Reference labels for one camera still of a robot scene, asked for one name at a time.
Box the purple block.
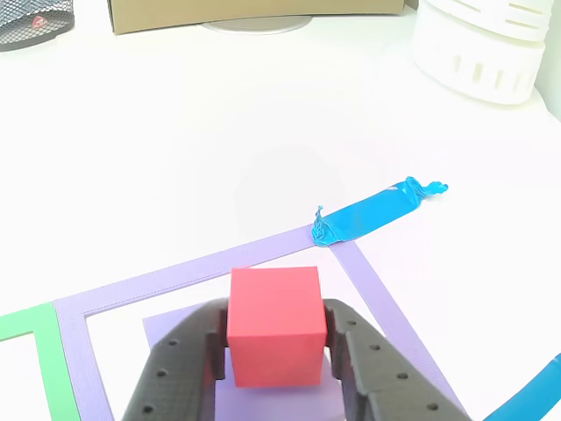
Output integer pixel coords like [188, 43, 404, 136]
[142, 304, 347, 421]

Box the small red cube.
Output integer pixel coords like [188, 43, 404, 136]
[226, 266, 329, 389]

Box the blue tape strip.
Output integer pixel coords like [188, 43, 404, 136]
[479, 353, 561, 421]
[309, 175, 451, 250]

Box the polymaker cardboard box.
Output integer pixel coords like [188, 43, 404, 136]
[106, 0, 407, 35]

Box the black mesh pen holder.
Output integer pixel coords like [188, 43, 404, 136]
[0, 0, 76, 53]

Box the purple square frame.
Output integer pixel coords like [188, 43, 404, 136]
[52, 223, 472, 421]

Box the green square frame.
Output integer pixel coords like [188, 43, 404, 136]
[0, 302, 80, 421]

